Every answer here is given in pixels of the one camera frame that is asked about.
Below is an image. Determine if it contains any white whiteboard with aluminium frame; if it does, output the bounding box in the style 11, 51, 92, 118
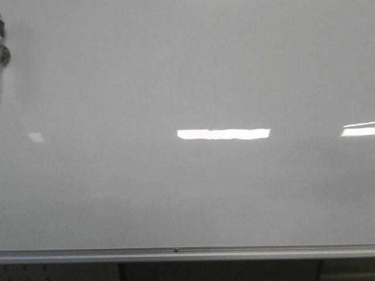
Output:
1, 1, 374, 264

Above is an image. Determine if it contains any robot arm at edge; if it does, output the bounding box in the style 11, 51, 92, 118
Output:
0, 16, 11, 98

